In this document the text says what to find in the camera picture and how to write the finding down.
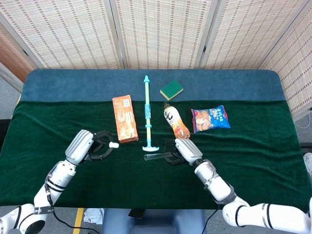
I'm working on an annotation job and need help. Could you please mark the woven folding screen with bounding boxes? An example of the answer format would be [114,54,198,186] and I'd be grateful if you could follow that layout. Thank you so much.
[0,0,312,119]

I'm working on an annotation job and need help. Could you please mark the flat black object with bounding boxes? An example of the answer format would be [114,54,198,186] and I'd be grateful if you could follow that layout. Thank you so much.
[128,209,146,219]

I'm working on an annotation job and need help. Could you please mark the crumpled white paper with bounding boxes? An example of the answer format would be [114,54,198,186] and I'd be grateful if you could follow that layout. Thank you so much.
[83,208,105,224]

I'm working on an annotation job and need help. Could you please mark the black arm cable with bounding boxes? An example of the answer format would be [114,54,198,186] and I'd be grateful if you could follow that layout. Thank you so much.
[44,168,101,234]

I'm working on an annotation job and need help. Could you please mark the clear glass test tube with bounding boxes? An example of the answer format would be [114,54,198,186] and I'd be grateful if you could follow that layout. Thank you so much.
[143,153,169,162]

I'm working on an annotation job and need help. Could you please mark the white floor cable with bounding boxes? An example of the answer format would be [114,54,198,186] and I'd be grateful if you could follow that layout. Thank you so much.
[292,111,312,130]

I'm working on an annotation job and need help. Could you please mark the orange cardboard box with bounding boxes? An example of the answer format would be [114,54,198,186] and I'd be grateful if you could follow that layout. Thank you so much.
[112,95,139,144]

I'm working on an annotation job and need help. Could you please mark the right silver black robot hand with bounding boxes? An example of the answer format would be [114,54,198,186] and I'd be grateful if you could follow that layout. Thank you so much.
[162,137,203,167]

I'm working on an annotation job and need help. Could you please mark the teal white hand pump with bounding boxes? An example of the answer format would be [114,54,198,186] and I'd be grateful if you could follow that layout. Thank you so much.
[142,75,160,152]

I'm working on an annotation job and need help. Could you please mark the orange drink bottle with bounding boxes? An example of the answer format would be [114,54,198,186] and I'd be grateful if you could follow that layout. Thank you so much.
[163,102,191,139]

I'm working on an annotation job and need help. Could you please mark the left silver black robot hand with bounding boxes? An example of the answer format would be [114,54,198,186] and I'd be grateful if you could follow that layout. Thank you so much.
[64,129,116,166]

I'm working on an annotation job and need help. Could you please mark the blue snack bag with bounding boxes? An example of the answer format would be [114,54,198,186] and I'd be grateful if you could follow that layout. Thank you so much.
[190,104,231,134]

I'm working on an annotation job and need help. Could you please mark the blue table cloth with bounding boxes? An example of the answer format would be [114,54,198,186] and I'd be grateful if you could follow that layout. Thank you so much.
[20,69,286,103]

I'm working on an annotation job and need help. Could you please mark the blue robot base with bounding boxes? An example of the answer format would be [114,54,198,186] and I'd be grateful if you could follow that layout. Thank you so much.
[102,208,205,234]

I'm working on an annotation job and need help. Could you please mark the dark green velvet cloth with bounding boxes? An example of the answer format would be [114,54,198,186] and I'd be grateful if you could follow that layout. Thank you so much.
[0,100,312,213]

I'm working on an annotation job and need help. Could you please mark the green yellow sponge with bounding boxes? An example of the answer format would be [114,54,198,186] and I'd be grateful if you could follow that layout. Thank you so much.
[159,79,184,101]

